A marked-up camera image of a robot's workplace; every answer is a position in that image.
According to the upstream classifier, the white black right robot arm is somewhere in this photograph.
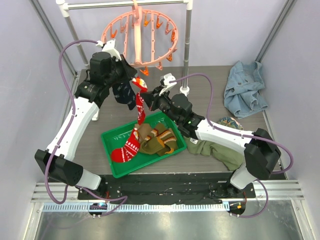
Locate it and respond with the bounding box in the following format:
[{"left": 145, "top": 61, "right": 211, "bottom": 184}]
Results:
[{"left": 141, "top": 86, "right": 281, "bottom": 198}]

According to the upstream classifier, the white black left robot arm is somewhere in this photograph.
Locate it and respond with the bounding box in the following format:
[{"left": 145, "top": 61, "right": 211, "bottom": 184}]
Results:
[{"left": 34, "top": 51, "right": 137, "bottom": 200}]

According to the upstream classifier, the navy blue sock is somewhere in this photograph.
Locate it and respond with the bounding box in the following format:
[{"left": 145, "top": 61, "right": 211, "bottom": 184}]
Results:
[
  {"left": 112, "top": 82, "right": 129, "bottom": 104},
  {"left": 125, "top": 84, "right": 136, "bottom": 111}
]

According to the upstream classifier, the light blue denim shirt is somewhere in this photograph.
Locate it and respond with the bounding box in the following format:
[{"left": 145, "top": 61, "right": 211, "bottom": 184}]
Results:
[{"left": 224, "top": 61, "right": 268, "bottom": 119}]

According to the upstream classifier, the red christmas sock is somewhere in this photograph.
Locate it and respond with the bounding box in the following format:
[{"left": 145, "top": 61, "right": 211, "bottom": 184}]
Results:
[
  {"left": 111, "top": 128, "right": 140, "bottom": 163},
  {"left": 132, "top": 76, "right": 148, "bottom": 125}
]

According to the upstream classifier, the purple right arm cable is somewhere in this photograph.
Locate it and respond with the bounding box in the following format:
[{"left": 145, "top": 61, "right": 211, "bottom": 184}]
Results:
[{"left": 174, "top": 72, "right": 295, "bottom": 219}]

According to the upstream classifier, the pink round clip hanger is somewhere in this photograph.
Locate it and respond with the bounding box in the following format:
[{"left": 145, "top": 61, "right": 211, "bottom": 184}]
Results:
[{"left": 100, "top": 0, "right": 179, "bottom": 76}]

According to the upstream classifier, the olive green t-shirt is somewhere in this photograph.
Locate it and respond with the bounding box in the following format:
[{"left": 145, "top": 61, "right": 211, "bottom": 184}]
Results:
[{"left": 183, "top": 136, "right": 245, "bottom": 171}]

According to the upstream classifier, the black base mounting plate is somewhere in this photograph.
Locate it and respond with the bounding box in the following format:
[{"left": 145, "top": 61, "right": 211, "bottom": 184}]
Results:
[{"left": 77, "top": 171, "right": 257, "bottom": 205}]

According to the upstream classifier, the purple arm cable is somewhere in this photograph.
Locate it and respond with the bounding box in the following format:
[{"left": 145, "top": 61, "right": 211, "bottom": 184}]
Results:
[
  {"left": 44, "top": 39, "right": 128, "bottom": 217},
  {"left": 174, "top": 72, "right": 295, "bottom": 219}
]

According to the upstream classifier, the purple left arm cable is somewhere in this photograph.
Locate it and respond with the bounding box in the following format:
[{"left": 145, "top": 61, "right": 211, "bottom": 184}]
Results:
[{"left": 44, "top": 39, "right": 128, "bottom": 217}]

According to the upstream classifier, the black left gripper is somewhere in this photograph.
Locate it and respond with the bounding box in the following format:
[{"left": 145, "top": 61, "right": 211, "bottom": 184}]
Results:
[{"left": 104, "top": 54, "right": 136, "bottom": 88}]

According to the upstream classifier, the green plastic tray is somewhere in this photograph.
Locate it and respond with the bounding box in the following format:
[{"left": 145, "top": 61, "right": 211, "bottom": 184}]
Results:
[{"left": 101, "top": 111, "right": 187, "bottom": 179}]

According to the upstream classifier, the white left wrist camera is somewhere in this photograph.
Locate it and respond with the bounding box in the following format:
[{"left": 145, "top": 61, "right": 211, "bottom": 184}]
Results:
[{"left": 96, "top": 39, "right": 122, "bottom": 61}]

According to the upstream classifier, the white metal clothes rack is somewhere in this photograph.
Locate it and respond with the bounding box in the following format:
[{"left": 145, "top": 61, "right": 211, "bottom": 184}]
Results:
[{"left": 55, "top": 0, "right": 194, "bottom": 121}]

